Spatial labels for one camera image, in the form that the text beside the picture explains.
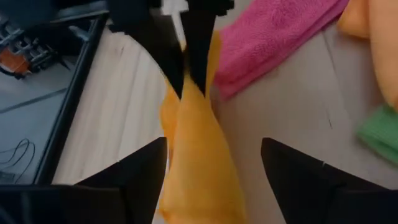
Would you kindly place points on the large orange microfiber towel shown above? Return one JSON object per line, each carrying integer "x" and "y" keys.
{"x": 382, "y": 46}

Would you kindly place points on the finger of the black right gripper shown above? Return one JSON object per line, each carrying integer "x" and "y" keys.
{"x": 199, "y": 46}
{"x": 161, "y": 46}

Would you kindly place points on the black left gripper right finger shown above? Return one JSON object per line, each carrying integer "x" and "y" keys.
{"x": 295, "y": 180}

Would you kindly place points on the green microfiber towel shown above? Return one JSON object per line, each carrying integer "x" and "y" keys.
{"x": 379, "y": 133}

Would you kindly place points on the long pink microfiber towel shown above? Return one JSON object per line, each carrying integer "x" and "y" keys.
{"x": 267, "y": 40}

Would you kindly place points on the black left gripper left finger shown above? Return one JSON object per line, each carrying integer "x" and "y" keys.
{"x": 140, "y": 180}

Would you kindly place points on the black metal table frame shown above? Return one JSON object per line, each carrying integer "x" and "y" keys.
{"x": 71, "y": 102}

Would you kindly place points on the small orange microfiber towel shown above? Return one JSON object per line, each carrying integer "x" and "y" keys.
{"x": 199, "y": 155}

